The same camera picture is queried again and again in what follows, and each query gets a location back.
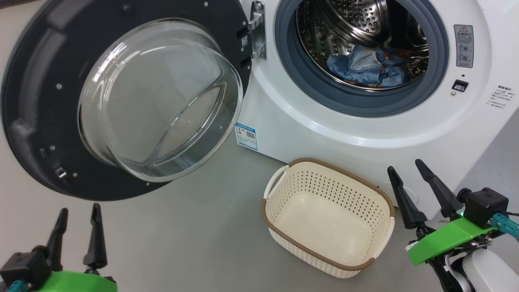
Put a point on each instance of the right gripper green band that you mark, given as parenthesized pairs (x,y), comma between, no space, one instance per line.
(442,241)

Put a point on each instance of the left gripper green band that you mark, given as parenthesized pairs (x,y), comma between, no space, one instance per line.
(77,282)

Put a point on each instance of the blue bear print garment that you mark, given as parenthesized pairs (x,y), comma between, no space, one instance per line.
(393,75)
(348,67)

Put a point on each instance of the black round glass washer door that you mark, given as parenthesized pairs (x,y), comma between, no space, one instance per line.
(44,101)

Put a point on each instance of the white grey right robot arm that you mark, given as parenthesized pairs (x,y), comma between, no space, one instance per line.
(490,271)

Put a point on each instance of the cream perforated basket brown rim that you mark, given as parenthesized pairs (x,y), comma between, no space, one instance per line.
(324,219)

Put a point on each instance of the grey rubber door gasket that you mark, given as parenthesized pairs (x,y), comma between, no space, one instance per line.
(365,103)

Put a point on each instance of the black door latch socket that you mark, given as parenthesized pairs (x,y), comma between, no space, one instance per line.
(460,85)

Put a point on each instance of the white front-load washing machine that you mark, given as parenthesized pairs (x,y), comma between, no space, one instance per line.
(324,129)

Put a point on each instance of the metal door hinge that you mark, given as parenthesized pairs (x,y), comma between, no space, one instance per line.
(258,32)

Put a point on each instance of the round white filter cover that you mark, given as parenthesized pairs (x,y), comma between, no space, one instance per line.
(385,188)

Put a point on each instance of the printed text label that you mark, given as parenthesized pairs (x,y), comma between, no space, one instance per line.
(502,97)

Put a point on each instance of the grey warning sticker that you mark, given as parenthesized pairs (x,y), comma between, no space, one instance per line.
(464,46)

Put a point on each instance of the blue energy label sticker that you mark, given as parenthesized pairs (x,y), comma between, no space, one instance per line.
(246,136)

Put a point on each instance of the steel washer drum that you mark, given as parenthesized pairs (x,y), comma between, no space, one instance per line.
(352,20)

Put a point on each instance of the small white QR sticker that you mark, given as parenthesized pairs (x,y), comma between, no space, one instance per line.
(244,41)

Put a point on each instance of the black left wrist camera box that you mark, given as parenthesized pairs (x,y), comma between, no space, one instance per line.
(24,263)

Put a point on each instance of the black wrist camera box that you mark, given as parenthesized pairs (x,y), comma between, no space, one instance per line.
(484,207)
(24,263)

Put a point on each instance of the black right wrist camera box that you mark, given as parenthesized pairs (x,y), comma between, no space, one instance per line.
(484,207)

